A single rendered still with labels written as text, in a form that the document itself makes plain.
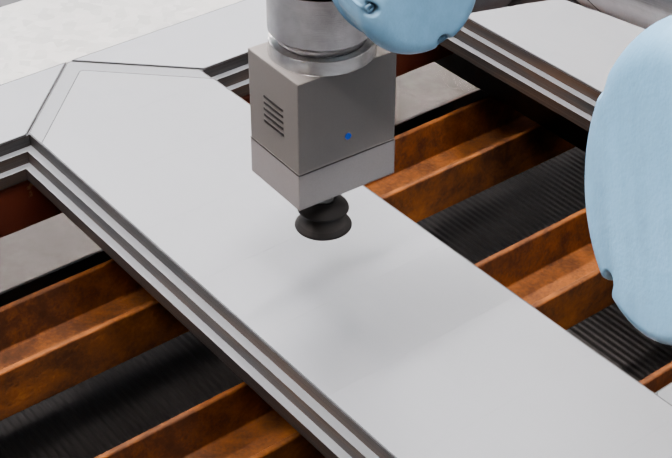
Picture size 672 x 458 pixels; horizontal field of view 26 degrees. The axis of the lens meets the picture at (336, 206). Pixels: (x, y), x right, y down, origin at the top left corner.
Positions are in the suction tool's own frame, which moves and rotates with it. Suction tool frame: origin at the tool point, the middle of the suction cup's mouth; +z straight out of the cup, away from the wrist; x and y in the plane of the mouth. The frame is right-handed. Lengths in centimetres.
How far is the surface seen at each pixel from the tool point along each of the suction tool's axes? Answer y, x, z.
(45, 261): -23, -119, 89
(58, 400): 11.8, -28.9, 33.8
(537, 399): -3.2, 21.0, 3.7
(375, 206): -7.7, -3.7, 3.7
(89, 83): 2.2, -34.6, 3.7
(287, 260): 2.1, -1.9, 3.7
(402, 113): -103, -122, 89
